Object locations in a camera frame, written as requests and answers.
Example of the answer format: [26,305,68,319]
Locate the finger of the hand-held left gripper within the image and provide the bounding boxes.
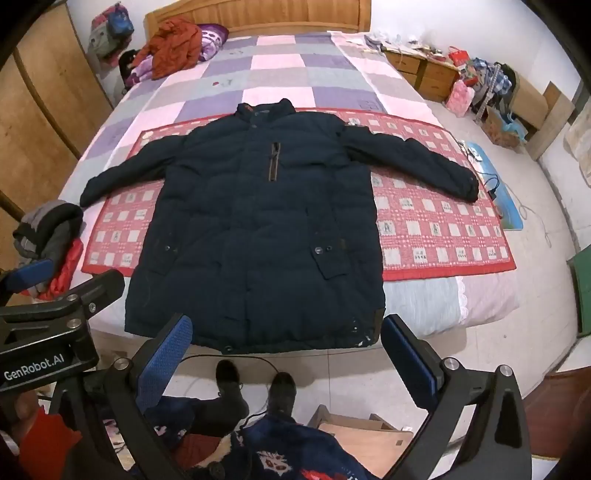
[0,258,54,305]
[46,269,126,326]

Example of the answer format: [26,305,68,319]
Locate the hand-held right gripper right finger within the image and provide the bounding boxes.
[381,314,529,480]

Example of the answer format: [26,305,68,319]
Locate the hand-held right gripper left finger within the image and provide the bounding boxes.
[48,314,195,480]

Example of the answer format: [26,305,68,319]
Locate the dark navy padded jacket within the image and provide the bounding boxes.
[79,98,481,355]

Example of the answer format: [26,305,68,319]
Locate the blue plaid clothes pile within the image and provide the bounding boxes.
[465,58,514,108]

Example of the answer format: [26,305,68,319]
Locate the red down jacket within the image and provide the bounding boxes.
[32,239,85,297]

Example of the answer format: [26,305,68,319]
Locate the grey and black jacket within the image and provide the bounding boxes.
[13,200,85,273]

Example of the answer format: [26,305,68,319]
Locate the black shoe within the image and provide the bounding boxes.
[215,359,251,416]
[268,371,297,417]

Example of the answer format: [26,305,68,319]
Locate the black trousers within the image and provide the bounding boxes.
[182,394,252,437]

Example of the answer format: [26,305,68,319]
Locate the red fabric piece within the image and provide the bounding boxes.
[27,410,82,464]

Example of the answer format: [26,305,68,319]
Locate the flat cardboard box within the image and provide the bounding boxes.
[307,404,415,479]

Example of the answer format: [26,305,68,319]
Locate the red checkered mat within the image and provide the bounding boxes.
[81,108,517,283]

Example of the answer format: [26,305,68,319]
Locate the navy patterned sweater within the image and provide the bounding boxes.
[150,397,372,480]

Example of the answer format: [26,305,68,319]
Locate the wooden wardrobe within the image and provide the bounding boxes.
[0,0,114,273]

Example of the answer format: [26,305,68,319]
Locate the green stool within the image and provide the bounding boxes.
[567,244,591,337]

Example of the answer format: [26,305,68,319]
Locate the light blue floor mat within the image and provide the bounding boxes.
[464,141,527,232]

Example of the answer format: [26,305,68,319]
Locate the black power adapter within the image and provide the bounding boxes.
[480,173,502,201]

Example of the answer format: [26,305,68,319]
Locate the purple floral cloth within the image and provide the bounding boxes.
[124,54,154,88]

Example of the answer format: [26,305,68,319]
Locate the black cloth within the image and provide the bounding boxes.
[118,50,139,94]

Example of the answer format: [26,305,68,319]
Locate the orange red jacket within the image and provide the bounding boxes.
[134,19,204,80]

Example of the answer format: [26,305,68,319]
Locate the colourful hanging bag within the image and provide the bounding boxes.
[88,2,136,70]

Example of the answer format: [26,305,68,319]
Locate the small cardboard box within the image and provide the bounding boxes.
[480,105,528,148]

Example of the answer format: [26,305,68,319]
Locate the pink bag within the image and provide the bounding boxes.
[445,80,476,116]

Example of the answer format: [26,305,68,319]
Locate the purple floral pillow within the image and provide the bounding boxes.
[198,23,230,61]

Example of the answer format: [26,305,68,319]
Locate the beige bag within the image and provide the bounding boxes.
[563,111,591,177]

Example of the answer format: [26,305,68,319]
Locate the wooden nightstand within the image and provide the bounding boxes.
[383,46,462,103]

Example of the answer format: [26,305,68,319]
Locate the patchwork quilt bed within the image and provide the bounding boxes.
[58,31,520,344]

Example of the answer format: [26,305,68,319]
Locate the white clutter pile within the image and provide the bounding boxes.
[364,31,446,57]

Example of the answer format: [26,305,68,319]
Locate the wooden headboard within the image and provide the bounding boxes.
[144,0,372,35]

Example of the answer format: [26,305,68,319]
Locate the black floor cable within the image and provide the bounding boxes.
[180,353,283,432]

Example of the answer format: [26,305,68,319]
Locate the white cable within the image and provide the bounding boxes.
[505,182,555,246]

